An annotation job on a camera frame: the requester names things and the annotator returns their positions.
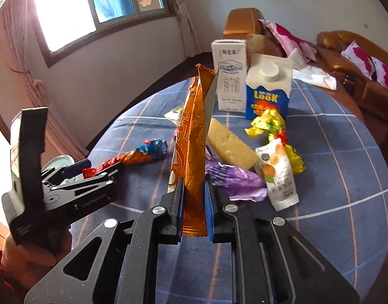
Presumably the brown leather chaise sofa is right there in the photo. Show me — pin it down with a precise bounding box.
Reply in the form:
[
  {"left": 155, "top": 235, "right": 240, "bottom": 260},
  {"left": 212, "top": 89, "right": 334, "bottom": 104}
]
[{"left": 221, "top": 8, "right": 366, "bottom": 121}]

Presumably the pale green cartoon bin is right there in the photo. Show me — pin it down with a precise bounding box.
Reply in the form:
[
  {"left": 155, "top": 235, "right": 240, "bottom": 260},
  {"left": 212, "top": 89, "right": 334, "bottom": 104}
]
[{"left": 40, "top": 155, "right": 75, "bottom": 184}]

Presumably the white milk carton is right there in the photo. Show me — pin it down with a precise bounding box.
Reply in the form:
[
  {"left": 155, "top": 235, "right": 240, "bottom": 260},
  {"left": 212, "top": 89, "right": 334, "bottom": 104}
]
[{"left": 211, "top": 39, "right": 249, "bottom": 113}]

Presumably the beige sponge bar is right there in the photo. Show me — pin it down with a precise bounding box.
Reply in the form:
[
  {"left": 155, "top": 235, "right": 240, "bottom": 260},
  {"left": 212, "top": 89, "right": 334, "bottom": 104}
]
[{"left": 207, "top": 118, "right": 259, "bottom": 170}]

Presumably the white plastic bag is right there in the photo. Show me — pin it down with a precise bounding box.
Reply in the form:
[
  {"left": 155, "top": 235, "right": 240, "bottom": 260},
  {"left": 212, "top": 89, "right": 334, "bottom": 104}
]
[{"left": 287, "top": 48, "right": 337, "bottom": 91}]

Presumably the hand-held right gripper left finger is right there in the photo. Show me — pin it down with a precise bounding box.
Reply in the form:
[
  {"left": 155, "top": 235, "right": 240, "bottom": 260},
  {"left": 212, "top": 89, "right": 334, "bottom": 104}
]
[{"left": 24, "top": 177, "right": 186, "bottom": 304}]

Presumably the orange and blue foil wrapper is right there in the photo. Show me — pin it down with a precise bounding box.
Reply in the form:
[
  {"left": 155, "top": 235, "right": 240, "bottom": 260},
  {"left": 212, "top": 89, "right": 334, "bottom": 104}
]
[{"left": 83, "top": 138, "right": 168, "bottom": 178}]

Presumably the blue and white juice carton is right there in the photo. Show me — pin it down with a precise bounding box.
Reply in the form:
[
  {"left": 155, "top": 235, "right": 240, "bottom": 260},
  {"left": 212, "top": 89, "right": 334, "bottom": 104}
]
[{"left": 245, "top": 53, "right": 294, "bottom": 121}]

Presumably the white orange-print pouch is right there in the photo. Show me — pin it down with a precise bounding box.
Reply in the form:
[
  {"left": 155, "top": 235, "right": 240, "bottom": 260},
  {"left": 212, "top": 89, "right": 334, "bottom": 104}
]
[{"left": 255, "top": 138, "right": 300, "bottom": 212}]

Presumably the blue plaid tablecloth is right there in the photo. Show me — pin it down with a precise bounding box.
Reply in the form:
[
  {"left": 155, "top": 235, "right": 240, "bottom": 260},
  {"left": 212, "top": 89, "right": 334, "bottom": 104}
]
[{"left": 69, "top": 76, "right": 388, "bottom": 304}]

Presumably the yellow foil wrapper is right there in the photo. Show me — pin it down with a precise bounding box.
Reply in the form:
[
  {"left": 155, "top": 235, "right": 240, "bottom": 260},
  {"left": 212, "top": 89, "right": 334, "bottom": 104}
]
[{"left": 244, "top": 109, "right": 305, "bottom": 175}]

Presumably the person's left hand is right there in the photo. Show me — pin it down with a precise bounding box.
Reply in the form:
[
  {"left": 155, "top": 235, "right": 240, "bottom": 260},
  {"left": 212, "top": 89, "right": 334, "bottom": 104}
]
[{"left": 2, "top": 225, "right": 72, "bottom": 271}]

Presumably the dark green flat wrapper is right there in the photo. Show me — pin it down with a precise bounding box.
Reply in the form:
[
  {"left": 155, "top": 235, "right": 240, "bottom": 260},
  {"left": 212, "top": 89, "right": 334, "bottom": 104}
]
[{"left": 164, "top": 106, "right": 185, "bottom": 127}]

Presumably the purple foil wrapper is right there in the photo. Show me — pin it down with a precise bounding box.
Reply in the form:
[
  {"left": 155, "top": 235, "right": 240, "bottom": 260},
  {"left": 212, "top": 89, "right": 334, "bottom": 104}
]
[{"left": 205, "top": 155, "right": 267, "bottom": 201}]

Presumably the pink floral pillow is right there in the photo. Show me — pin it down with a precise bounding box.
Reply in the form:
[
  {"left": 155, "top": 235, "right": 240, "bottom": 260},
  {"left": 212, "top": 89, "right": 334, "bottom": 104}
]
[
  {"left": 258, "top": 19, "right": 318, "bottom": 64},
  {"left": 341, "top": 40, "right": 377, "bottom": 80},
  {"left": 370, "top": 56, "right": 388, "bottom": 96}
]

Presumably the orange foil packet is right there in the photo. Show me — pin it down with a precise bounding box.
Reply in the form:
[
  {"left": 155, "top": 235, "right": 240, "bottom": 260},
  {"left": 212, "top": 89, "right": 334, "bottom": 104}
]
[{"left": 166, "top": 64, "right": 220, "bottom": 238}]

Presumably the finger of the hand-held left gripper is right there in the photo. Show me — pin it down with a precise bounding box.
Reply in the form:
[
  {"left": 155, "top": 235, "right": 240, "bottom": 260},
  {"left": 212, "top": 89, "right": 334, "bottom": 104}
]
[
  {"left": 40, "top": 159, "right": 92, "bottom": 181},
  {"left": 42, "top": 162, "right": 125, "bottom": 206}
]

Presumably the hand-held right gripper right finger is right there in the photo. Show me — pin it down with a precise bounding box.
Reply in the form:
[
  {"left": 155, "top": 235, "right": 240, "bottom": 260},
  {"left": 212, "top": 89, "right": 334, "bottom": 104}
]
[{"left": 204, "top": 177, "right": 361, "bottom": 304}]

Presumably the pink curtain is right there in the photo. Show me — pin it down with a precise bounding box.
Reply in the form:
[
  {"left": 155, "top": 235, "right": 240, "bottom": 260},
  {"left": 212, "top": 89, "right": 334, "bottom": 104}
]
[
  {"left": 0, "top": 0, "right": 87, "bottom": 159},
  {"left": 167, "top": 0, "right": 202, "bottom": 58}
]

